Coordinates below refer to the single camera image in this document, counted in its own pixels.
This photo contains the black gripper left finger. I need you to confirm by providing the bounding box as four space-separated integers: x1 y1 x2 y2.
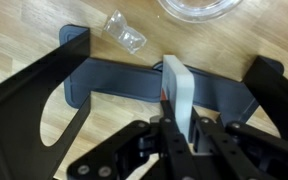
66 99 202 180

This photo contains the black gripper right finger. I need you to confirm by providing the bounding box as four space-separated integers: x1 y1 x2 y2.
187 107 288 180

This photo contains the black metal bookend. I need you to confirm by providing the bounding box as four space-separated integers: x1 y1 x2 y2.
0 24 163 180
152 54 288 158

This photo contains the clear plastic wrapper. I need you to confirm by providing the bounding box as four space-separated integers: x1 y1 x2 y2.
103 9 148 55

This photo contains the clear glass beaker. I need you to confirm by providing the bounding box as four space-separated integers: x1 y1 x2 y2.
156 0 246 24

